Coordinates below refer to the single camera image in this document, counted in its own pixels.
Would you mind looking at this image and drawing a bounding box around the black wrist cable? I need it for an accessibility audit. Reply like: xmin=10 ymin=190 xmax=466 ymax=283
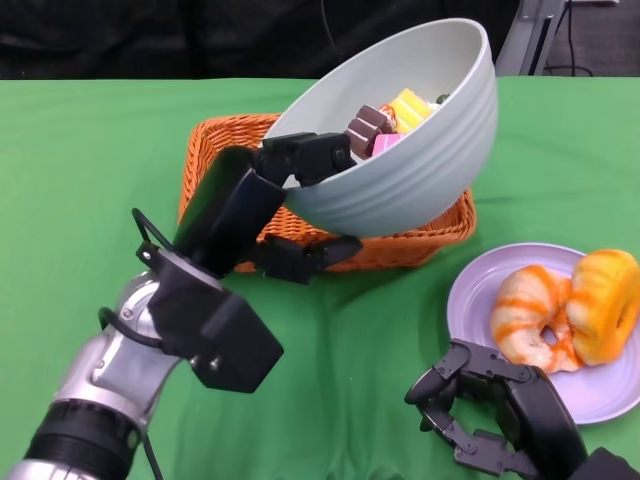
xmin=97 ymin=207 xmax=174 ymax=480

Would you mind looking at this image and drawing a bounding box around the magenta cake slice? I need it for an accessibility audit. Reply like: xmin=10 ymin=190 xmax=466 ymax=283
xmin=372 ymin=133 xmax=406 ymax=156

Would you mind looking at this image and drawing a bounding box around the black backdrop cloth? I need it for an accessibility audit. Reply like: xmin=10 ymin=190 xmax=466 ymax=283
xmin=0 ymin=0 xmax=521 ymax=81

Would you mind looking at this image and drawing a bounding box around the ring-shaped orange swirl bread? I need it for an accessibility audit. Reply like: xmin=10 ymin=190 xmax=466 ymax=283
xmin=489 ymin=264 xmax=586 ymax=374

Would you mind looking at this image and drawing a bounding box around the orange wicker basket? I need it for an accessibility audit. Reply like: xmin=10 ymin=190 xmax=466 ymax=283
xmin=178 ymin=113 xmax=476 ymax=274

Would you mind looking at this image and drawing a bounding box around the yellow cream cake slice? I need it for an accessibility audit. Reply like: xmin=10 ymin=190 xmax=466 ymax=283
xmin=388 ymin=88 xmax=434 ymax=134

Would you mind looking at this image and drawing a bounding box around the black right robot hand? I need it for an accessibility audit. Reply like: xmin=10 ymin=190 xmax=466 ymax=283
xmin=404 ymin=339 xmax=589 ymax=480

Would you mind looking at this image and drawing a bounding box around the black floor cable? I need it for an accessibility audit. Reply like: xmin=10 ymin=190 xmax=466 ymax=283
xmin=542 ymin=0 xmax=594 ymax=76

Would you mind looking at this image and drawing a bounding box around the chocolate layer cake piece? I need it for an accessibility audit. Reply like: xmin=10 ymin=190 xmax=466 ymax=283
xmin=344 ymin=104 xmax=396 ymax=160

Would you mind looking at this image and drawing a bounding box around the oval orange swirl bread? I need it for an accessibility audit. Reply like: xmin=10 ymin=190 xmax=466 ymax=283
xmin=569 ymin=248 xmax=640 ymax=366

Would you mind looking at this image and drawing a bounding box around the pale lilac plate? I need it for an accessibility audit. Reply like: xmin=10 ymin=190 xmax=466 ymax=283
xmin=447 ymin=243 xmax=640 ymax=426

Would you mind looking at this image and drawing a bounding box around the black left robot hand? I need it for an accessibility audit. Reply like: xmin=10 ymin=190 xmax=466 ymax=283
xmin=174 ymin=132 xmax=364 ymax=286

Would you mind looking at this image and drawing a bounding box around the green tablecloth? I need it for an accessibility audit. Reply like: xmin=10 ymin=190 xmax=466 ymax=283
xmin=0 ymin=77 xmax=640 ymax=480

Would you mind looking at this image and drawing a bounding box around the grey metal stand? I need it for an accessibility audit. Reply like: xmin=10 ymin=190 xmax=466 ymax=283
xmin=494 ymin=0 xmax=567 ymax=76

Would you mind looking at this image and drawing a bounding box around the grey-green bowl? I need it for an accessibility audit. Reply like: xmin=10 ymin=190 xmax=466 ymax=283
xmin=263 ymin=18 xmax=500 ymax=239

